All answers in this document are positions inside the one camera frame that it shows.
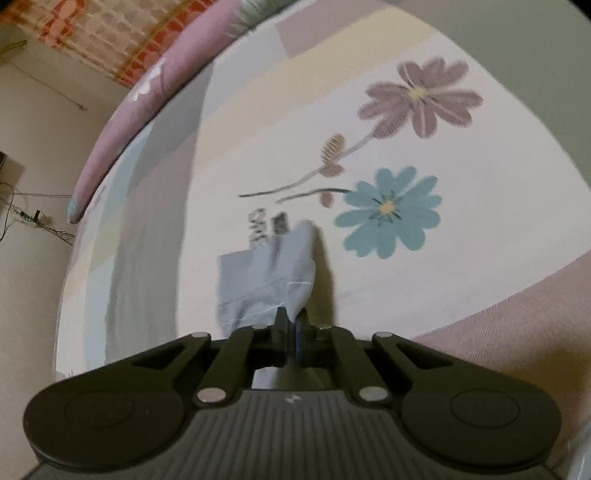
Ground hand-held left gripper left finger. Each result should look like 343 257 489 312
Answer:
99 306 291 408

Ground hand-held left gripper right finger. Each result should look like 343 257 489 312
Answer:
294 307 467 408

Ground grey cat-print pants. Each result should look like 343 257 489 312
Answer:
216 220 319 389

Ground purple floral quilt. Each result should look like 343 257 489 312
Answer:
68 0 301 225

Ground orange beige patterned curtain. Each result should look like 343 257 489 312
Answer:
0 0 218 88

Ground black cable bundle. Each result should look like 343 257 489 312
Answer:
0 152 77 245

